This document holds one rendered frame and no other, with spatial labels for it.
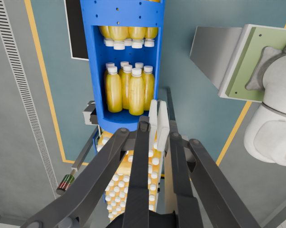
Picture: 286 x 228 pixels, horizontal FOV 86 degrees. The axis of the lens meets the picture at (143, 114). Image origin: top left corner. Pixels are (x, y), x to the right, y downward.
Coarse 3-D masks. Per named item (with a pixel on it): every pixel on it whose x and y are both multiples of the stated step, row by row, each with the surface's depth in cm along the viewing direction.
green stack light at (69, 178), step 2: (64, 176) 93; (66, 176) 92; (68, 176) 92; (70, 176) 92; (72, 176) 93; (64, 178) 91; (66, 178) 91; (68, 178) 91; (70, 178) 92; (72, 178) 93; (74, 178) 94; (62, 180) 90; (64, 180) 89; (66, 180) 90; (68, 180) 90; (70, 180) 91; (72, 180) 92; (68, 182) 89; (70, 182) 90; (72, 182) 92; (70, 184) 90
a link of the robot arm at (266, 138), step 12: (264, 108) 56; (252, 120) 61; (264, 120) 56; (276, 120) 52; (252, 132) 60; (264, 132) 55; (276, 132) 51; (252, 144) 60; (264, 144) 54; (276, 144) 50; (264, 156) 58; (276, 156) 51
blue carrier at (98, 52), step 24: (96, 0) 42; (120, 0) 41; (144, 0) 42; (96, 24) 45; (120, 24) 44; (144, 24) 46; (96, 48) 65; (144, 48) 70; (96, 72) 54; (96, 96) 61; (120, 120) 73
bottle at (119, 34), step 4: (108, 28) 50; (112, 28) 49; (116, 28) 48; (120, 28) 49; (124, 28) 49; (128, 28) 51; (112, 32) 49; (116, 32) 49; (120, 32) 49; (124, 32) 50; (112, 36) 51; (116, 36) 50; (120, 36) 50; (124, 36) 51; (116, 40) 52; (120, 40) 52
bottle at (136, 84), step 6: (132, 78) 62; (138, 78) 61; (132, 84) 62; (138, 84) 62; (144, 84) 64; (132, 90) 63; (138, 90) 63; (144, 90) 66; (132, 96) 64; (138, 96) 64; (132, 102) 66; (138, 102) 65; (132, 108) 67; (138, 108) 67; (132, 114) 69; (138, 114) 69
